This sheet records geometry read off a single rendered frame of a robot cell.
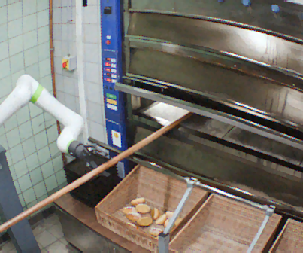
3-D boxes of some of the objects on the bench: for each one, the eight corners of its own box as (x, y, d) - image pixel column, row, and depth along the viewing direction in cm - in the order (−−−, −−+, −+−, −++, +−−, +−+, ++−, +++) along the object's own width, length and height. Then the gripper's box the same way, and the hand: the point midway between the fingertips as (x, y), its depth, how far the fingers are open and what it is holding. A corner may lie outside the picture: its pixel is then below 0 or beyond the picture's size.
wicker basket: (207, 221, 231) (212, 191, 219) (273, 244, 199) (283, 214, 187) (162, 261, 198) (162, 234, 186) (237, 291, 166) (248, 266, 153)
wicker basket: (142, 193, 267) (140, 160, 255) (207, 218, 235) (211, 187, 222) (96, 223, 234) (89, 193, 222) (162, 257, 202) (162, 230, 189)
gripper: (82, 129, 197) (110, 141, 184) (87, 167, 207) (115, 181, 195) (72, 134, 191) (99, 147, 179) (78, 172, 202) (105, 187, 190)
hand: (105, 165), depth 188 cm, fingers open, 12 cm apart
